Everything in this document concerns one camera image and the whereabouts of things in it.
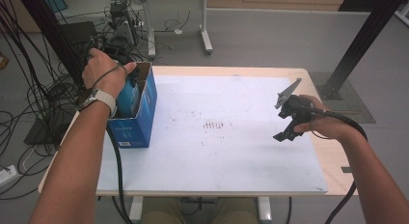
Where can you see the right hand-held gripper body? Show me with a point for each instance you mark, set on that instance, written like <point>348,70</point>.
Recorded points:
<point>294,106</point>

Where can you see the blue spray bottle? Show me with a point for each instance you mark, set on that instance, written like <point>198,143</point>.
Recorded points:
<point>127,100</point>

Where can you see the person's right hand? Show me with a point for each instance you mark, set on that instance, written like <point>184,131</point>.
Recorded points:
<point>324,124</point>

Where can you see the black equipment case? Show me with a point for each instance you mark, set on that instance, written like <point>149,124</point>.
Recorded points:
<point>78,34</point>

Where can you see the black metal stand post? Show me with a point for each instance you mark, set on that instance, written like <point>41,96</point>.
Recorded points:
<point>51,31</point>

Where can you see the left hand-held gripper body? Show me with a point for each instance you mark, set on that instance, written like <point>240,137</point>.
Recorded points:
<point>120,47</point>

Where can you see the blue cardboard box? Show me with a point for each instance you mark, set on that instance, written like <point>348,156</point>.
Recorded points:
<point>144,121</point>

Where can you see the black metal frame post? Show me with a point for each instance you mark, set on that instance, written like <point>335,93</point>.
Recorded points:
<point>363,37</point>

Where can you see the black stand base plate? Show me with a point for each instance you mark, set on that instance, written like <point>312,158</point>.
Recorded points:
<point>38,134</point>

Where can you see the white table mat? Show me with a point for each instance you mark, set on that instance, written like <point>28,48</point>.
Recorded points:
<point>212,159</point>

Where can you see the white table leg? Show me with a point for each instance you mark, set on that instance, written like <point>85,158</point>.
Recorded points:
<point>136,209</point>
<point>264,209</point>

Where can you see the person's left hand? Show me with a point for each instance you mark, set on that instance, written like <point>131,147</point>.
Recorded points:
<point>103,71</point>

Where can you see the white power strip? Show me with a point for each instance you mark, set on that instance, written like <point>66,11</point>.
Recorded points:
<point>7,175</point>

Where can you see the white-legged wooden desk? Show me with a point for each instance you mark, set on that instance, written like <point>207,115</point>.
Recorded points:
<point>204,21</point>

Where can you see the grey clip on table edge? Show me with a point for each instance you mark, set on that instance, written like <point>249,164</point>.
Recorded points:
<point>346,169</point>

